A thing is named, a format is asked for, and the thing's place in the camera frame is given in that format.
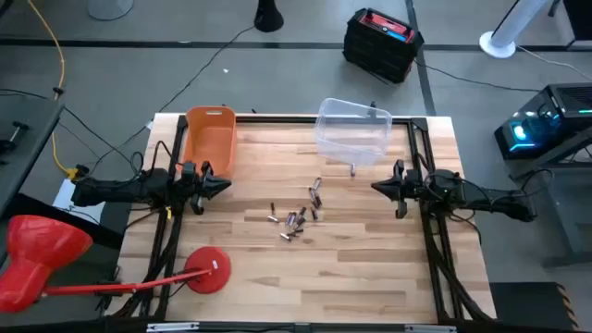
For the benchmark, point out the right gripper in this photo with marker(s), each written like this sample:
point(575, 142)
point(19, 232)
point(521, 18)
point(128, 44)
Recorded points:
point(401, 190)

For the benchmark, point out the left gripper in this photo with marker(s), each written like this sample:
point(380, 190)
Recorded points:
point(201, 189)

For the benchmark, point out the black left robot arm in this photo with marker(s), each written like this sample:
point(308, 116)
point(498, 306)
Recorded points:
point(115, 189)

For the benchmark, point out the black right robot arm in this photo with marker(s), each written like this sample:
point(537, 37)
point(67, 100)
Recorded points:
point(485, 199)

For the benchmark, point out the orange plastic bin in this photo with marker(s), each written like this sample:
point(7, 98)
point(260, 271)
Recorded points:
point(210, 143)

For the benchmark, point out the clear plastic bin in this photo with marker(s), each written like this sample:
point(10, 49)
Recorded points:
point(351, 134)

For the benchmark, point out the black case with red top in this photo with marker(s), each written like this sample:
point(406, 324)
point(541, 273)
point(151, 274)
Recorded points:
point(379, 46)

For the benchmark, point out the black computer with blue lights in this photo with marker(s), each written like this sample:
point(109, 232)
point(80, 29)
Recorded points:
point(546, 120)

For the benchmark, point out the black stand base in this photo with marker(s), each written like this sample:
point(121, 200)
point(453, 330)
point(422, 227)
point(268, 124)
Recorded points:
point(268, 18)

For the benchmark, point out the white tower fan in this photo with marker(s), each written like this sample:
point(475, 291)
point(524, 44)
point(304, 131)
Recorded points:
point(497, 44)

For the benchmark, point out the black mat with striped edge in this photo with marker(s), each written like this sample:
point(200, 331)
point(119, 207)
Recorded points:
point(527, 305)

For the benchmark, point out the dark grey desk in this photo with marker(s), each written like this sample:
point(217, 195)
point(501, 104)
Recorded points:
point(37, 139)

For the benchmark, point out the grey round stand base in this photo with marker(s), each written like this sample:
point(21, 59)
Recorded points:
point(111, 8)

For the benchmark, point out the black clamp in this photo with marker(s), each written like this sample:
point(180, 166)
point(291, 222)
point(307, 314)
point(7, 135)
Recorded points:
point(11, 136)

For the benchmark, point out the black cabinet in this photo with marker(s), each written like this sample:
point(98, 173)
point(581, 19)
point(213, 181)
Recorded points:
point(578, 18)

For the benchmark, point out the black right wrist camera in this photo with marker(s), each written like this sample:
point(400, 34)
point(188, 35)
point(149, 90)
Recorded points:
point(414, 177)

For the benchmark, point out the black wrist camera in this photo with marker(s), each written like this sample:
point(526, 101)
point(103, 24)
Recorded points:
point(188, 170)
point(414, 177)

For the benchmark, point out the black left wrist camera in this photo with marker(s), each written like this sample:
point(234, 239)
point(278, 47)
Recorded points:
point(188, 170)

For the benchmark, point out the black aluminium table frame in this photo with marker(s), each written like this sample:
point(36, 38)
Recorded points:
point(287, 119)

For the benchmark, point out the silver metal bracket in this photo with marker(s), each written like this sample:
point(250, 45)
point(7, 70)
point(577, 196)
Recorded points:
point(172, 327)
point(430, 329)

